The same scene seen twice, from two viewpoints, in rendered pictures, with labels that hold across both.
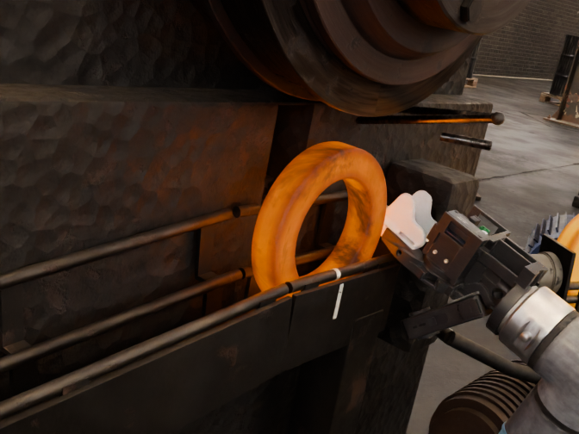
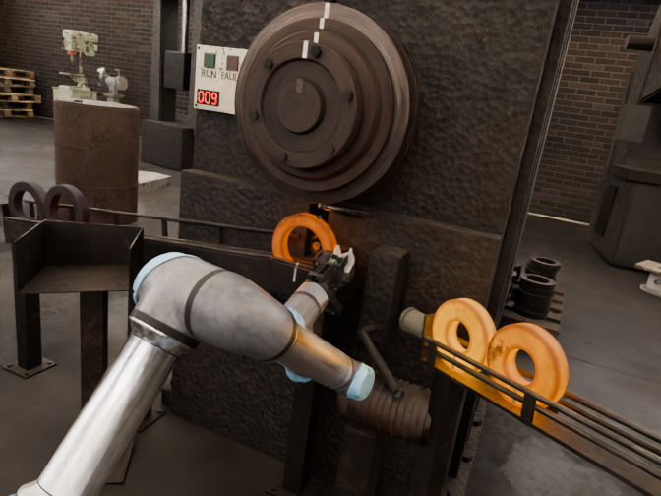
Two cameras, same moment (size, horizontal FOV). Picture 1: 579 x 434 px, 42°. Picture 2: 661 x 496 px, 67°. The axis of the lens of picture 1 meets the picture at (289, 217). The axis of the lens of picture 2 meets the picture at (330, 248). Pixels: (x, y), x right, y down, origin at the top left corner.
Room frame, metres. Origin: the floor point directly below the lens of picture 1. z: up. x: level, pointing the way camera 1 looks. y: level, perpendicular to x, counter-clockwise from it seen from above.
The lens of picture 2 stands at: (0.47, -1.30, 1.14)
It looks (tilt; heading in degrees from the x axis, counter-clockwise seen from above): 16 degrees down; 74
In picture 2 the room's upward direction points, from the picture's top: 8 degrees clockwise
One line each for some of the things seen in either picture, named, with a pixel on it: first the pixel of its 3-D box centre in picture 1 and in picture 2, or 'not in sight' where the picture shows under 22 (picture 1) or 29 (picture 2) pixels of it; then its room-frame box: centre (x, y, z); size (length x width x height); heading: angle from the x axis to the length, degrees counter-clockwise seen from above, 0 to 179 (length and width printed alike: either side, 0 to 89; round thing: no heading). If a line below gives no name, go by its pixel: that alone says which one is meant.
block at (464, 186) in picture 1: (412, 253); (384, 293); (0.95, -0.17, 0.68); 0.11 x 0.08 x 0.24; 52
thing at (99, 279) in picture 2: not in sight; (86, 355); (0.19, 0.08, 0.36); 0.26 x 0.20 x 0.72; 177
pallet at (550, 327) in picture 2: not in sight; (463, 269); (2.11, 1.40, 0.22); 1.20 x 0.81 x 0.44; 140
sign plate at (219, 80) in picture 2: not in sight; (233, 82); (0.55, 0.26, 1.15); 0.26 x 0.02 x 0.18; 142
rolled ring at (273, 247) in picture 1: (323, 228); (304, 247); (0.75, -0.04, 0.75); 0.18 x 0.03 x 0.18; 141
